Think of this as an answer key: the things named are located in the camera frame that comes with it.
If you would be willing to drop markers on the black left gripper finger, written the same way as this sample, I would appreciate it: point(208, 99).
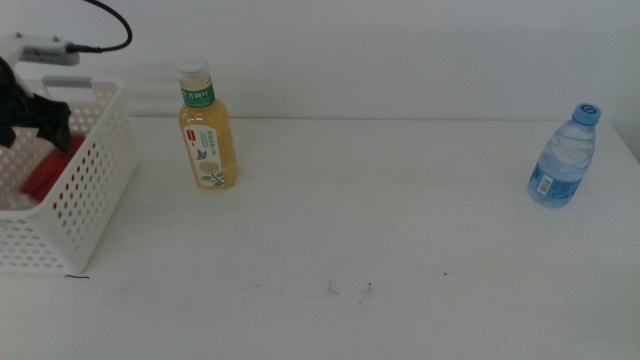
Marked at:
point(6, 136)
point(57, 122)

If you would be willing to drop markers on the red drink can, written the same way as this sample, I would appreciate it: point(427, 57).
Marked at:
point(47, 175)

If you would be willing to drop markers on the yellow tea bottle white cap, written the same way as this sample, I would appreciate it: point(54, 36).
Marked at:
point(207, 145)

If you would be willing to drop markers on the clear water bottle blue cap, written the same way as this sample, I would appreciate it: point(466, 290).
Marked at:
point(562, 160)

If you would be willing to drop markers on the white perforated plastic basket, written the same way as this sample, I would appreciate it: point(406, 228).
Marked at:
point(95, 200)

